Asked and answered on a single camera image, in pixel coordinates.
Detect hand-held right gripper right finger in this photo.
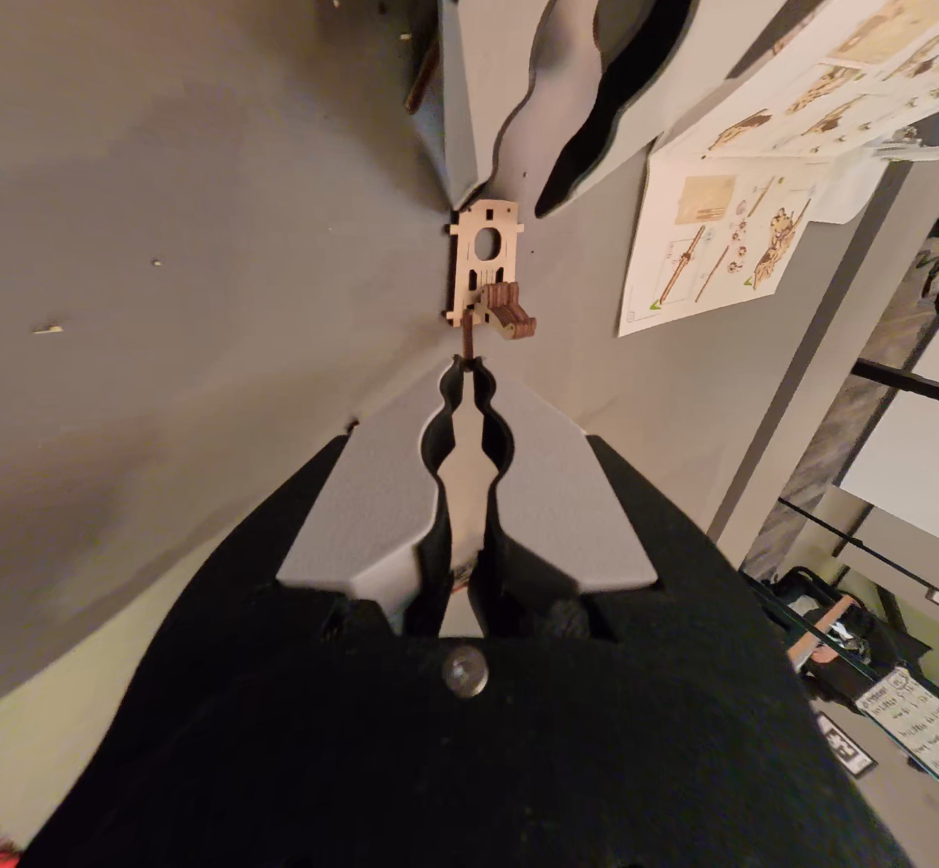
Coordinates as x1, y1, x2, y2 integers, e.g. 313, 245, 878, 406
468, 359, 657, 638

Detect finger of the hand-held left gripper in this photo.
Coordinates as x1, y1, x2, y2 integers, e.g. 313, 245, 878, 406
439, 0, 616, 212
535, 0, 903, 219

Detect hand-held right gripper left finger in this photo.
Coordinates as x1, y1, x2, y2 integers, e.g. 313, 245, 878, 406
277, 360, 467, 636

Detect brown wooden gear stack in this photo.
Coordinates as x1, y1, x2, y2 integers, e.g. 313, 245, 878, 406
480, 281, 538, 341

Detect pale wooden plate part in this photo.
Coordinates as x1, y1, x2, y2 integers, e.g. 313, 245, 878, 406
444, 200, 526, 329

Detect brown wooden piece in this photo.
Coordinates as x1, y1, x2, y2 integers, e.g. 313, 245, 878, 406
405, 39, 441, 113

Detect black bag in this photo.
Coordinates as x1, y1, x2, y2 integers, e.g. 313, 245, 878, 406
741, 566, 939, 708

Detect assembly instruction booklet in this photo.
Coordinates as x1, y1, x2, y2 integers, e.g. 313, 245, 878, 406
618, 0, 939, 338

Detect thin black rod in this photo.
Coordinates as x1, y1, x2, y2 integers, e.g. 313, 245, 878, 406
778, 497, 939, 603

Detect white panel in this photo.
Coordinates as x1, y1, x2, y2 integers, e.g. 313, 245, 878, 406
840, 369, 939, 539

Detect black metal bar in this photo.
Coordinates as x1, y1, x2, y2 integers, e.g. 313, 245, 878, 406
851, 358, 939, 401

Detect black and white marker tag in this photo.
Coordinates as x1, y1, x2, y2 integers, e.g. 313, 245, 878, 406
814, 710, 878, 778

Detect white printed label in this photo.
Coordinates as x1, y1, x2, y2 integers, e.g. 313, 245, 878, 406
854, 666, 939, 774

